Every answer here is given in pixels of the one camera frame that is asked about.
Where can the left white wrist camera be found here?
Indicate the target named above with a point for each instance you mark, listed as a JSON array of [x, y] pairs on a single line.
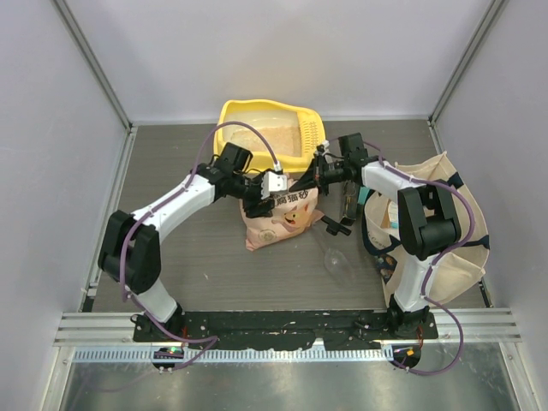
[[273, 181]]

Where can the blue white pouch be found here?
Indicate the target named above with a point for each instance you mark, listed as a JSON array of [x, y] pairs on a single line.
[[391, 216]]

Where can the white slotted cable duct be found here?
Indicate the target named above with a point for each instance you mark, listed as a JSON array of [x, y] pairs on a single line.
[[159, 355]]

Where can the pink cat litter bag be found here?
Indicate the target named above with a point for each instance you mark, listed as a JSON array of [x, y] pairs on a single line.
[[293, 214]]

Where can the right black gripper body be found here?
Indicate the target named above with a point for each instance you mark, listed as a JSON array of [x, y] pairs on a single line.
[[325, 173]]

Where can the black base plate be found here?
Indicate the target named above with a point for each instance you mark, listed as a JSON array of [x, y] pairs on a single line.
[[284, 330]]

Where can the beige canvas tote bag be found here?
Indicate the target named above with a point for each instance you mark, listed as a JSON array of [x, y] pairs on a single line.
[[458, 269]]

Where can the yellow slotted litter scoop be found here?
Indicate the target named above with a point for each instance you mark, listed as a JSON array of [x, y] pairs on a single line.
[[312, 132]]

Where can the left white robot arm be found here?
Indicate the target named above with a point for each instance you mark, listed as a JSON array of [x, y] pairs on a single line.
[[131, 249]]

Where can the clear plastic scoop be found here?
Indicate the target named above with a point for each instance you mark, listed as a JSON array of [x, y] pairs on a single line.
[[334, 260]]

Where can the aluminium rail frame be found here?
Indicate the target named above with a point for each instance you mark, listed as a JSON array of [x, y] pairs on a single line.
[[487, 325]]

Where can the black bag clip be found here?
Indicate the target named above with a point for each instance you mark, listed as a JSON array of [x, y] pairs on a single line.
[[334, 228]]

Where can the yellow litter box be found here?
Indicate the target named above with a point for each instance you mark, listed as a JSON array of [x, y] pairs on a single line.
[[277, 122]]

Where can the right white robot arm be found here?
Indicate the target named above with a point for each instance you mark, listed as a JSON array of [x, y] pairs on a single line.
[[427, 219]]

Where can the teal flat stick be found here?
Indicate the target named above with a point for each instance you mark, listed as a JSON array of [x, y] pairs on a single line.
[[363, 193]]

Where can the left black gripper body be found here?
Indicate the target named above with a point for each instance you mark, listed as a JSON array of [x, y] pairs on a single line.
[[252, 198]]

